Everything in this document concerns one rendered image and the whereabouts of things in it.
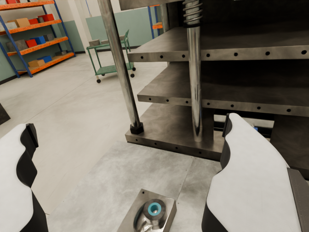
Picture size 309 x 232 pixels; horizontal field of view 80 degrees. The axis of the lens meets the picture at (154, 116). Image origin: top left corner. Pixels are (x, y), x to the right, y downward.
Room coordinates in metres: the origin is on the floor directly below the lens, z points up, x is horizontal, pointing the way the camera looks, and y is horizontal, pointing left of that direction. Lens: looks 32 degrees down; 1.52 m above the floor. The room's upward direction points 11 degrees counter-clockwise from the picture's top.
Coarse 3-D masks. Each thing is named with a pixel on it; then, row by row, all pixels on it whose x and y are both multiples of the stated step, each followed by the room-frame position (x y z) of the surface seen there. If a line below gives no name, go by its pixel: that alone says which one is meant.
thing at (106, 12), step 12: (108, 0) 1.01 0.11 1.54; (108, 12) 1.00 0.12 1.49; (168, 12) 1.60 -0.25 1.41; (108, 24) 1.00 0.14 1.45; (168, 24) 1.59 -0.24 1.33; (108, 36) 1.01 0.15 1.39; (120, 48) 1.02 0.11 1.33; (120, 60) 1.00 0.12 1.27; (120, 72) 1.00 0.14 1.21; (120, 84) 1.02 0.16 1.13; (132, 96) 1.02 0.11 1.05; (132, 108) 1.00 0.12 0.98; (132, 120) 1.01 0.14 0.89; (132, 132) 1.00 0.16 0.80
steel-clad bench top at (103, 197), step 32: (128, 160) 0.75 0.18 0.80; (160, 160) 0.71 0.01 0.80; (192, 160) 0.67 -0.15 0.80; (96, 192) 0.58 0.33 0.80; (128, 192) 0.55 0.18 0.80; (160, 192) 0.52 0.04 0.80; (192, 192) 0.49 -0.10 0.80; (64, 224) 0.45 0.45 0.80; (96, 224) 0.43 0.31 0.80; (192, 224) 0.36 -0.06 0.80
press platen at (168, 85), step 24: (168, 72) 1.33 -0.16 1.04; (216, 72) 1.16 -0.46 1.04; (240, 72) 1.09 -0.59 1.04; (264, 72) 1.02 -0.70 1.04; (288, 72) 0.96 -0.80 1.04; (144, 96) 1.02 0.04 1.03; (168, 96) 0.94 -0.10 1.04; (216, 96) 0.84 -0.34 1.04; (240, 96) 0.80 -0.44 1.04; (264, 96) 0.75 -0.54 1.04; (288, 96) 0.72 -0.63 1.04
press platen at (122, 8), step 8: (120, 0) 1.07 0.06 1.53; (128, 0) 1.05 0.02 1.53; (136, 0) 1.02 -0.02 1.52; (144, 0) 1.00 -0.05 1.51; (152, 0) 0.98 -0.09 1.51; (160, 0) 0.96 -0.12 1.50; (168, 0) 0.94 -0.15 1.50; (176, 0) 0.92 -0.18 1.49; (120, 8) 1.08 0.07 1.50; (128, 8) 1.05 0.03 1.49
